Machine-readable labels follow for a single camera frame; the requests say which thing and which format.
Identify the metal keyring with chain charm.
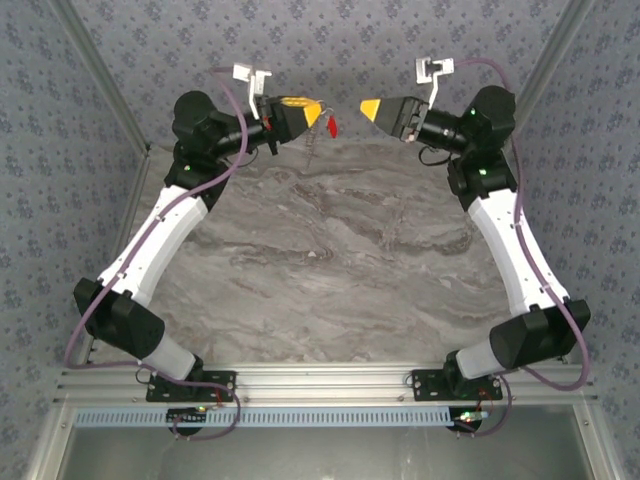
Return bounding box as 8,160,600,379
301,101,336,171

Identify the black controller board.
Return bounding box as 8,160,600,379
166,407,210,437
448,407,490,434

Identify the grey metal sheet panel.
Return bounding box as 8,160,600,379
54,427,596,480

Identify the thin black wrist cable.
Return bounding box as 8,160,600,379
418,144,451,168

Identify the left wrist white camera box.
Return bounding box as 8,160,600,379
231,61,274,119

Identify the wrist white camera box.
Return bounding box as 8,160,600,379
231,61,274,119
414,56,456,109

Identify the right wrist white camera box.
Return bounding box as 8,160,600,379
414,56,456,109

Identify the slanted aluminium frame post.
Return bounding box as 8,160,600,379
493,0,597,154

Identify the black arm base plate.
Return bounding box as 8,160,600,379
145,370,237,404
410,368,504,402

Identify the wide aluminium mounting rail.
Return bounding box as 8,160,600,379
52,363,599,407

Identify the slotted pale blue cable duct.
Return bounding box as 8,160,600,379
73,405,454,429

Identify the short aluminium frame leg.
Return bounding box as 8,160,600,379
23,404,76,480
572,404,622,480

